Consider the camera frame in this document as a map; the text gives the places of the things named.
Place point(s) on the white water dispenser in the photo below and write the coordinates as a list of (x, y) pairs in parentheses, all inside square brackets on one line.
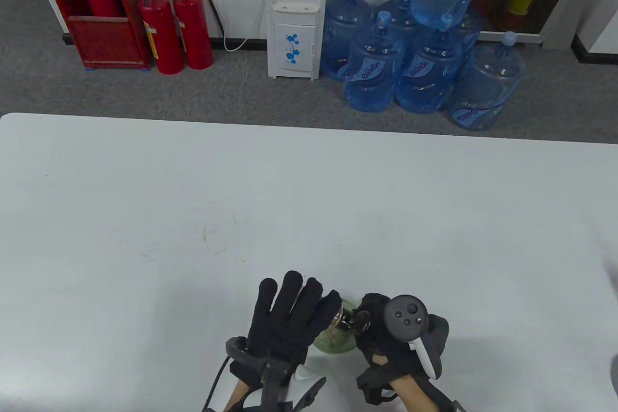
[(294, 45)]

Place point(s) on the black handheld controller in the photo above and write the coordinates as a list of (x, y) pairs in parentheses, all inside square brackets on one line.
[(404, 315)]

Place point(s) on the green glass bottle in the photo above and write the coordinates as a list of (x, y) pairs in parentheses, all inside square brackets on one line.
[(338, 345)]

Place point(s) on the person's right forearm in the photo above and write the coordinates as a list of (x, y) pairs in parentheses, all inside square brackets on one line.
[(410, 397)]

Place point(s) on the clear seasoning bottle black cap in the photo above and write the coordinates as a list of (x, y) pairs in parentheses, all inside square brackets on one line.
[(361, 322)]

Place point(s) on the person's left hand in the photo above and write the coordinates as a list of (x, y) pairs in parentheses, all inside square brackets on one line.
[(280, 320)]

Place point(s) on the black right wrist mount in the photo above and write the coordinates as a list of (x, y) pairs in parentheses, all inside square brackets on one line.
[(372, 385)]

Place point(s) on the red fire extinguisher cabinet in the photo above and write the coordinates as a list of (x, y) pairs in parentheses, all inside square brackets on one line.
[(106, 40)]

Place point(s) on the black left wrist mount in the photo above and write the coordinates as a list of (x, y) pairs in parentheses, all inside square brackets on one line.
[(271, 366)]

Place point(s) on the white left wrist tracker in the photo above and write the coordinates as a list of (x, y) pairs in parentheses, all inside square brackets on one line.
[(309, 379)]

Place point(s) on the cluster of blue water jugs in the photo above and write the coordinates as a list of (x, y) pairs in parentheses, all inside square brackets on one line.
[(372, 69)]

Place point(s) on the person's right hand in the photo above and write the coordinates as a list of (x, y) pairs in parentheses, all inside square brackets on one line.
[(372, 334)]

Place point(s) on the black wrist mount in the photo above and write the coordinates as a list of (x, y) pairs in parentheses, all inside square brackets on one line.
[(372, 385), (271, 366)]

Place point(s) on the person's left forearm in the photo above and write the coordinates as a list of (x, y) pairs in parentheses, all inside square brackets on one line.
[(237, 396)]

